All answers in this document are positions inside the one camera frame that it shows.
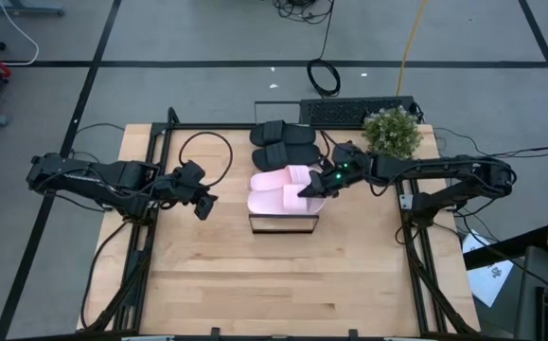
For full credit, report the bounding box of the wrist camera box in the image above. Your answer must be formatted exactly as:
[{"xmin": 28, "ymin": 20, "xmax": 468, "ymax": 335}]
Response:
[
  {"xmin": 331, "ymin": 141, "xmax": 365, "ymax": 165},
  {"xmin": 177, "ymin": 160, "xmax": 206, "ymax": 184}
]

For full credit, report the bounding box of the black coiled floor cable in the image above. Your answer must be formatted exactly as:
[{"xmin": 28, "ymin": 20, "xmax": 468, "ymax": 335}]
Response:
[{"xmin": 305, "ymin": 0, "xmax": 343, "ymax": 99}]

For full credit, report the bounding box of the grey furniture base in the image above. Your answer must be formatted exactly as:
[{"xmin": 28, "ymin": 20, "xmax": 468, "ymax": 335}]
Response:
[{"xmin": 0, "ymin": 0, "xmax": 66, "ymax": 18}]

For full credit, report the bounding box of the black-framed wooden shoe shelf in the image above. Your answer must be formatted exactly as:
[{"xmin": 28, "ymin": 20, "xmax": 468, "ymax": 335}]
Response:
[{"xmin": 247, "ymin": 99, "xmax": 325, "ymax": 235}]

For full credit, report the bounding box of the yellow hanging cable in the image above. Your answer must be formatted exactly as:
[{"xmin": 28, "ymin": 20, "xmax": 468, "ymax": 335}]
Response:
[{"xmin": 395, "ymin": 0, "xmax": 429, "ymax": 98}]

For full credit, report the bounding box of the white floor cable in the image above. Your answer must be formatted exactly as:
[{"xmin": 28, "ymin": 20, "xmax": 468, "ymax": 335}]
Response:
[{"xmin": 0, "ymin": 0, "xmax": 41, "ymax": 67}]

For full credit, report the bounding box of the black slide sandal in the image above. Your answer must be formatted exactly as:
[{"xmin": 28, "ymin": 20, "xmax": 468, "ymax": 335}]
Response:
[
  {"xmin": 252, "ymin": 142, "xmax": 323, "ymax": 173},
  {"xmin": 249, "ymin": 119, "xmax": 317, "ymax": 148}
]

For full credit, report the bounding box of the pink slide sandal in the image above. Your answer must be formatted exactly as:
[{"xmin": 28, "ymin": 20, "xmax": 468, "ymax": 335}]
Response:
[
  {"xmin": 249, "ymin": 165, "xmax": 325, "ymax": 191},
  {"xmin": 246, "ymin": 183, "xmax": 327, "ymax": 216}
]

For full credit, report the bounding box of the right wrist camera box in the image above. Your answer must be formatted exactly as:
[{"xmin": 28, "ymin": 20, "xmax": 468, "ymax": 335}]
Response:
[{"xmin": 331, "ymin": 141, "xmax": 365, "ymax": 165}]

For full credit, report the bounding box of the green potted plant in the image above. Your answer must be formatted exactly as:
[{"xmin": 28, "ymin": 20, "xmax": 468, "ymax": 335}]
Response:
[{"xmin": 362, "ymin": 105, "xmax": 424, "ymax": 161}]

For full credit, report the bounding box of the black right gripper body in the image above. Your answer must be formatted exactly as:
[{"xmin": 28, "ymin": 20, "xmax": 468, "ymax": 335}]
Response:
[{"xmin": 318, "ymin": 152, "xmax": 375, "ymax": 196}]

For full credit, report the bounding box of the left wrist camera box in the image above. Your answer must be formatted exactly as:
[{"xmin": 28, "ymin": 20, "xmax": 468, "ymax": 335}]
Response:
[{"xmin": 177, "ymin": 160, "xmax": 206, "ymax": 184}]

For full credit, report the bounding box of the black cable tangle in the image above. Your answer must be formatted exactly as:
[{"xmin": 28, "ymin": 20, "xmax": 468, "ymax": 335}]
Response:
[{"xmin": 272, "ymin": 0, "xmax": 335, "ymax": 26}]

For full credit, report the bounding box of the white paper sheet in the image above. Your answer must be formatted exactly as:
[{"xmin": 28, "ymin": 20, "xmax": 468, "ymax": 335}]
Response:
[{"xmin": 461, "ymin": 230, "xmax": 516, "ymax": 309}]

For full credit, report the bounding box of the black aluminium rig frame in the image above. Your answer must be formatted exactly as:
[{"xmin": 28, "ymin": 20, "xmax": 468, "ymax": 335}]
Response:
[{"xmin": 78, "ymin": 106, "xmax": 481, "ymax": 335}]

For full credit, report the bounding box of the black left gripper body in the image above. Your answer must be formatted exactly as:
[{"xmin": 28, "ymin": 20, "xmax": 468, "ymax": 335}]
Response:
[{"xmin": 153, "ymin": 164, "xmax": 210, "ymax": 206}]

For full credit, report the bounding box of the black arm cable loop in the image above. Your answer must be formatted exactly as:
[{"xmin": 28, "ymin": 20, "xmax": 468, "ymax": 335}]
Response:
[{"xmin": 177, "ymin": 131, "xmax": 235, "ymax": 189}]

